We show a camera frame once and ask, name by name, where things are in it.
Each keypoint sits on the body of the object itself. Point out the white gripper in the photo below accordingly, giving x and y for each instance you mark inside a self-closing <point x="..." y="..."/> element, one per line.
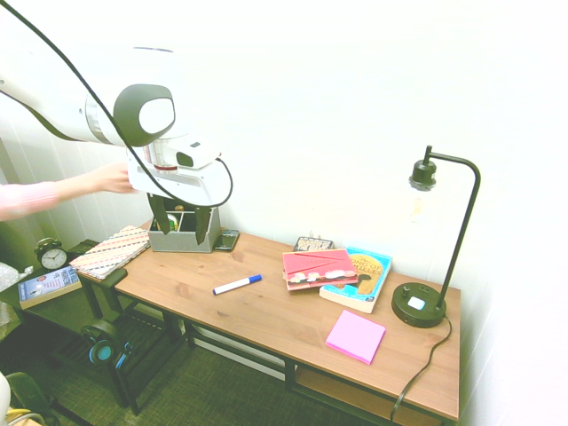
<point x="186" y="186"/>

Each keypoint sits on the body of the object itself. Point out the white marker with blue cap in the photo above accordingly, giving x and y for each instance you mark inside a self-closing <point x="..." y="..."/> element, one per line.
<point x="235" y="285"/>

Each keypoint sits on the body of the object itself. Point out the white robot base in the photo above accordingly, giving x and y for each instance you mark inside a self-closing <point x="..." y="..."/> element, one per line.
<point x="3" y="395"/>

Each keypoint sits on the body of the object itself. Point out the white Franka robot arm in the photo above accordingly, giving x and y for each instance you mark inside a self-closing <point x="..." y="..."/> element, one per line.
<point x="66" y="93"/>

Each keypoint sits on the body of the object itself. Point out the forearm in pink sleeve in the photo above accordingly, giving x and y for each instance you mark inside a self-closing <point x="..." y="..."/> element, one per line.
<point x="31" y="197"/>

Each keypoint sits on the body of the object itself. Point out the person's bare hand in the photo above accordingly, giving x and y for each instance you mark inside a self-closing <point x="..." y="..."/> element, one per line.
<point x="113" y="179"/>

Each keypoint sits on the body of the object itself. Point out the grey fabric organizer box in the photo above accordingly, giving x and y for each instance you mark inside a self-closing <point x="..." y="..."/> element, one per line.
<point x="177" y="242"/>

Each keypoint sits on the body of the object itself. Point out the black smartphone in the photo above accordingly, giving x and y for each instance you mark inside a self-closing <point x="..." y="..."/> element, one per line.
<point x="227" y="241"/>

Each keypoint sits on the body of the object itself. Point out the striped patterned notebook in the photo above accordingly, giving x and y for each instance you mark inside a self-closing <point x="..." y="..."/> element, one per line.
<point x="111" y="253"/>

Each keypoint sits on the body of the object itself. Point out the black headphone hanger clamp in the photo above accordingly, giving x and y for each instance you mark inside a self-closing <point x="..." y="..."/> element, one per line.
<point x="113" y="279"/>

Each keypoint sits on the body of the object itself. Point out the black alarm clock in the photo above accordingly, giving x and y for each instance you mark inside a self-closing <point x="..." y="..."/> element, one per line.
<point x="52" y="258"/>

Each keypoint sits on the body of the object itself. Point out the red book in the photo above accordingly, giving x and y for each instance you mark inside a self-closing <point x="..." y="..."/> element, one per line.
<point x="317" y="266"/>

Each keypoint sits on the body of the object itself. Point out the black side table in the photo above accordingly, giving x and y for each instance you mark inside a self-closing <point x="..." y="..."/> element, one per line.
<point x="66" y="313"/>

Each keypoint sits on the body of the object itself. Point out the blue and white book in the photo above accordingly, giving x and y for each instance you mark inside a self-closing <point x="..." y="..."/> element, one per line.
<point x="49" y="286"/>

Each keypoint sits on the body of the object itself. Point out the black and blue headphones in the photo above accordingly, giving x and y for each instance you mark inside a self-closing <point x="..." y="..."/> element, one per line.
<point x="103" y="352"/>

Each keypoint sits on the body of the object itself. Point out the blue paperback book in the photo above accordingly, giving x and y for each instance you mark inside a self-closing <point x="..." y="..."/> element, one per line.
<point x="370" y="284"/>

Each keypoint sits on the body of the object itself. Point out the pink sticky note pad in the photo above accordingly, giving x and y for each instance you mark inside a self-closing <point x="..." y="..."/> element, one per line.
<point x="355" y="337"/>

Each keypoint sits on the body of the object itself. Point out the black desk lamp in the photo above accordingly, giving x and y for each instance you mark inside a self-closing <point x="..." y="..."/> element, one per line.
<point x="419" y="308"/>

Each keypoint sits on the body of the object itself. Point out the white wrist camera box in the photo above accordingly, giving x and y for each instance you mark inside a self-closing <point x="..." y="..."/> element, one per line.
<point x="195" y="153"/>

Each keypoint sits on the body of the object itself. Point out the wooden desk with black frame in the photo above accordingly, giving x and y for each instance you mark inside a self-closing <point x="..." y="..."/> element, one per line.
<point x="266" y="319"/>

